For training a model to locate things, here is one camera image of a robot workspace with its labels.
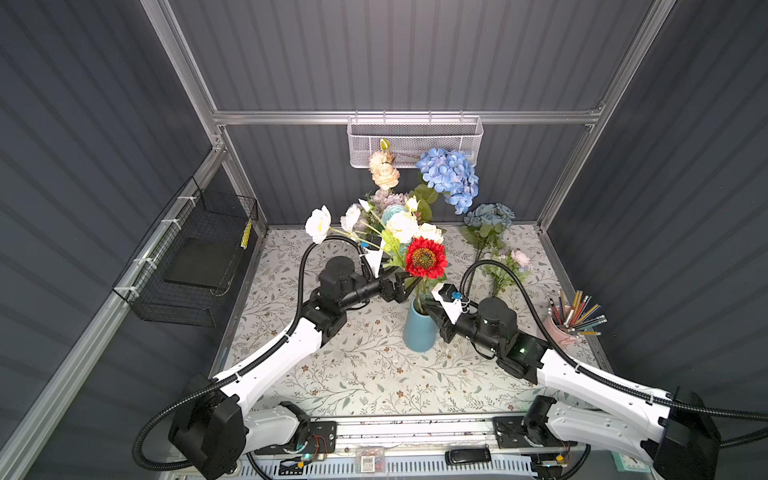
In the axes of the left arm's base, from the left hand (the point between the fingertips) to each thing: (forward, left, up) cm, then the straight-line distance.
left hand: (413, 268), depth 70 cm
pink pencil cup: (-11, -41, -21) cm, 47 cm away
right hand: (-5, -4, -8) cm, 11 cm away
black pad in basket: (+9, +54, -5) cm, 55 cm away
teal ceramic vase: (-10, -2, -14) cm, 17 cm away
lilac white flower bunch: (+24, +6, +1) cm, 25 cm away
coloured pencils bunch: (-6, -47, -19) cm, 51 cm away
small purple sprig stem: (+12, -32, -23) cm, 41 cm away
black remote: (-34, -11, -30) cm, 47 cm away
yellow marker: (+18, +45, -4) cm, 49 cm away
